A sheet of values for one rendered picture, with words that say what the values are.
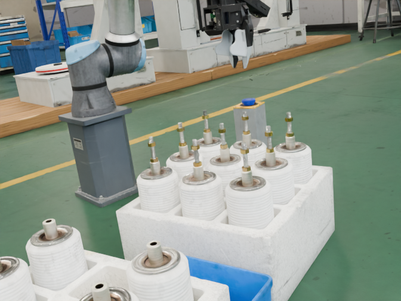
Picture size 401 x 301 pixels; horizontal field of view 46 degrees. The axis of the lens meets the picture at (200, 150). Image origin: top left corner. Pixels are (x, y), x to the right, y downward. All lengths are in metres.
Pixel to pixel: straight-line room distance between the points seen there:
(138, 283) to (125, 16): 1.05
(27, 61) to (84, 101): 4.03
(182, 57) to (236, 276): 2.95
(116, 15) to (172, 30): 2.24
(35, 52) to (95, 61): 4.01
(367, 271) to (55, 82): 2.41
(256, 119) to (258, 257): 0.52
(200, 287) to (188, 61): 3.04
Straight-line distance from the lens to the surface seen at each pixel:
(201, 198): 1.01
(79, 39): 6.19
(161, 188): 1.07
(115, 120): 1.62
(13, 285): 0.82
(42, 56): 5.63
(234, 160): 1.12
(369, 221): 1.37
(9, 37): 6.58
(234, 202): 0.96
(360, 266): 1.18
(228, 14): 1.12
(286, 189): 1.07
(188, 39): 3.81
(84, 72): 1.59
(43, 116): 3.04
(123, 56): 1.64
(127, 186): 1.69
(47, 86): 3.15
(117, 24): 1.62
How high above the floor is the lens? 0.62
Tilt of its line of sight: 18 degrees down
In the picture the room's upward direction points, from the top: 7 degrees counter-clockwise
